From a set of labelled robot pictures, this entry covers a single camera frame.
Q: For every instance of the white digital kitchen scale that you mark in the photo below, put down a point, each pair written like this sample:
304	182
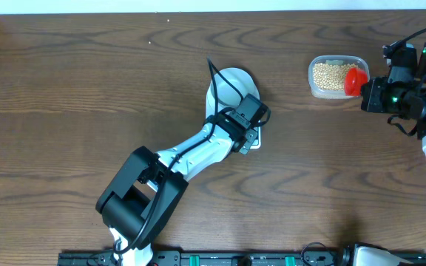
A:
236	120

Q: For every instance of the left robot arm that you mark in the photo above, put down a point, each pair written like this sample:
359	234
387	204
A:
143	195

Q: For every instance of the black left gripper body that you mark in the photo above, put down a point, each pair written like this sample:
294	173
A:
247	139

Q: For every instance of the red plastic measuring scoop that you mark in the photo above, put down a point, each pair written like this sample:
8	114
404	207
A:
354	80

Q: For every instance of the grey round bowl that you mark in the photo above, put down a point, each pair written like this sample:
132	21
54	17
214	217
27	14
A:
237	82

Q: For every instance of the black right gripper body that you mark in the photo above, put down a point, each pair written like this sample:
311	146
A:
390	97

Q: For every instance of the soybeans pile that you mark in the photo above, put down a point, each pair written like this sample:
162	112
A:
331	77

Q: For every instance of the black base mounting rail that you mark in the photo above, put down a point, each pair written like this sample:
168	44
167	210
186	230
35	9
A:
176	258

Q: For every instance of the clear plastic container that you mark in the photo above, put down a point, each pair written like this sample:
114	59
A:
333	60

